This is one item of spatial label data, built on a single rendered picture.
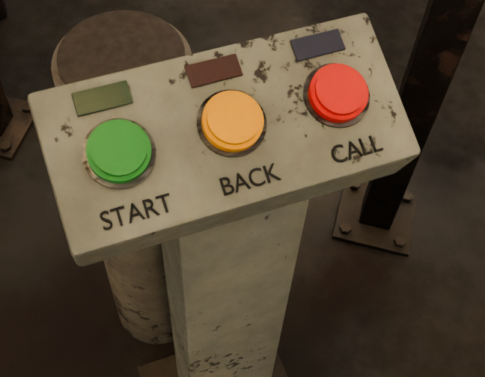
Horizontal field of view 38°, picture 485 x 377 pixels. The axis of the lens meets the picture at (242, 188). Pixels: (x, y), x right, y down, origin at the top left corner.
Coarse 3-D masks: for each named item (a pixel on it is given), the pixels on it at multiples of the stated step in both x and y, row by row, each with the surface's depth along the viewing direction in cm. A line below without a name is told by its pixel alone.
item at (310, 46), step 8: (328, 32) 49; (336, 32) 49; (296, 40) 48; (304, 40) 48; (312, 40) 48; (320, 40) 48; (328, 40) 48; (336, 40) 48; (296, 48) 48; (304, 48) 48; (312, 48) 48; (320, 48) 48; (328, 48) 48; (336, 48) 48; (344, 48) 48; (296, 56) 48; (304, 56) 48; (312, 56) 48
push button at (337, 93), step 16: (336, 64) 47; (320, 80) 47; (336, 80) 47; (352, 80) 47; (320, 96) 46; (336, 96) 46; (352, 96) 47; (320, 112) 46; (336, 112) 46; (352, 112) 46
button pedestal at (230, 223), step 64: (256, 64) 47; (320, 64) 48; (384, 64) 49; (64, 128) 44; (192, 128) 46; (320, 128) 47; (384, 128) 48; (64, 192) 43; (128, 192) 44; (192, 192) 44; (256, 192) 45; (320, 192) 49; (192, 256) 51; (256, 256) 55; (192, 320) 61; (256, 320) 66
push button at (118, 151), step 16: (96, 128) 44; (112, 128) 44; (128, 128) 44; (96, 144) 43; (112, 144) 43; (128, 144) 44; (144, 144) 44; (96, 160) 43; (112, 160) 43; (128, 160) 43; (144, 160) 44; (112, 176) 43; (128, 176) 43
